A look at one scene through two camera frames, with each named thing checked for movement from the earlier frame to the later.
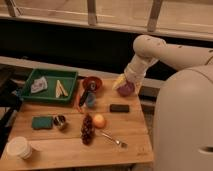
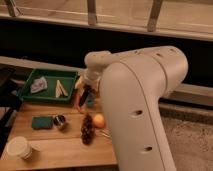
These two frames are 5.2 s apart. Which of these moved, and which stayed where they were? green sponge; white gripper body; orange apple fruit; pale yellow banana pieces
Moved: white gripper body
Stayed: pale yellow banana pieces; green sponge; orange apple fruit
